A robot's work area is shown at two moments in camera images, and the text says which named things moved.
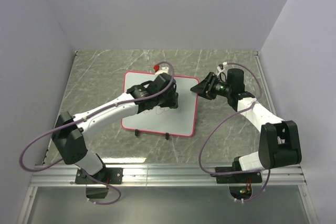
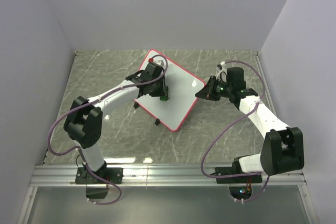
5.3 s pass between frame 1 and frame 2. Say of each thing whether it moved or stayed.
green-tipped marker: moved
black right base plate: stayed
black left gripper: moved
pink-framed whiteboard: moved
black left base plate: stayed
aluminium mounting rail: stayed
